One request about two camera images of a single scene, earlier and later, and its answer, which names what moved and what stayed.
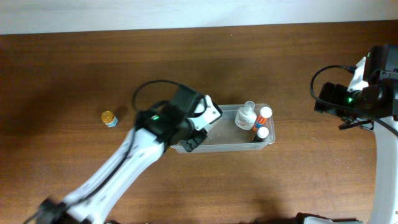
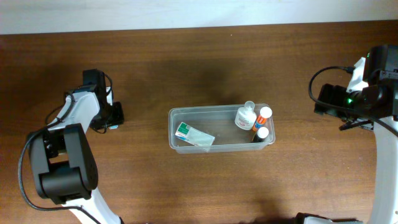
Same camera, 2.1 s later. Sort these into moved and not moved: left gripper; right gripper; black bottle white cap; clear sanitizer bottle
Moved: left gripper
Not moved: right gripper; clear sanitizer bottle; black bottle white cap
